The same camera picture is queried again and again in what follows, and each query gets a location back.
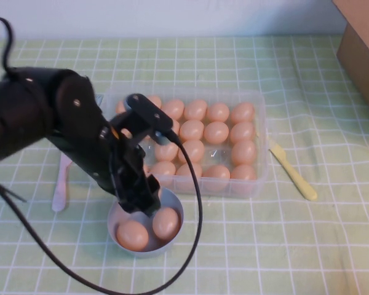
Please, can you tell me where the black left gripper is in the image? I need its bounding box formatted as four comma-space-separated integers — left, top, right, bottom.
82, 133, 161, 218

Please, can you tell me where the clear plastic egg box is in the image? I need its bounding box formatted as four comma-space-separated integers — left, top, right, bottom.
93, 85, 274, 200

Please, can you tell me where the brown cardboard box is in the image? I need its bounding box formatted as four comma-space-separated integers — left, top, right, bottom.
331, 0, 369, 124

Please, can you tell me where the grey round bowl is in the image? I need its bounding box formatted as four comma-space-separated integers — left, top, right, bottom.
106, 186, 185, 259

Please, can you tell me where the pink plastic knife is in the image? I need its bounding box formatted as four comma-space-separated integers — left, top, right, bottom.
51, 153, 73, 212

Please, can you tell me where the green checked tablecloth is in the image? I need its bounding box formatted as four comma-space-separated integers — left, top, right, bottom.
0, 33, 369, 295

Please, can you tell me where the yellow plastic knife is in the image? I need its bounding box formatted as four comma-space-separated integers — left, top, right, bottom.
266, 135, 318, 202

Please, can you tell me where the black cable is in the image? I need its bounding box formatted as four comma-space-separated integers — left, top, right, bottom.
0, 130, 204, 295
0, 17, 16, 77

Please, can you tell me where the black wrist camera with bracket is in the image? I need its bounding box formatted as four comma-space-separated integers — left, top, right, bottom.
109, 93, 175, 146

